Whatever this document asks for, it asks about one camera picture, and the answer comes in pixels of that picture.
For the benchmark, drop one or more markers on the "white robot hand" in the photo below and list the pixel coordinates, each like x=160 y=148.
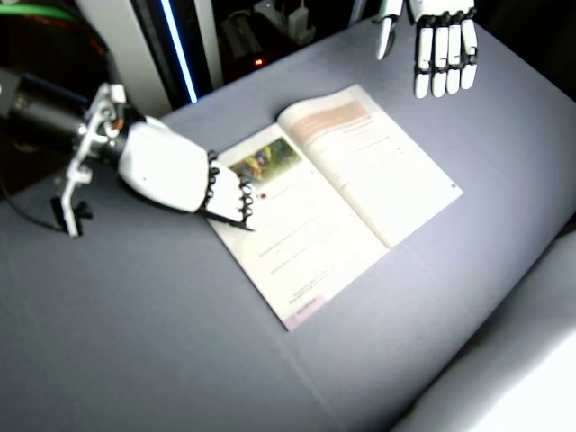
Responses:
x=162 y=166
x=443 y=40

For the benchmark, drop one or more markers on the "black device with red light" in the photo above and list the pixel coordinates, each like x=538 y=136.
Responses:
x=258 y=61

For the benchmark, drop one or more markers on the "grey table cloth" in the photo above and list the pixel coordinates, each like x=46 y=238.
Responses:
x=135 y=315

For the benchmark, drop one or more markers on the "white post with blue light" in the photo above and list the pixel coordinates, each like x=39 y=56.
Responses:
x=135 y=45

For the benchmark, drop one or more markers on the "white plastic bracket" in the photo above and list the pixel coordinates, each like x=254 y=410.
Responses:
x=292 y=20

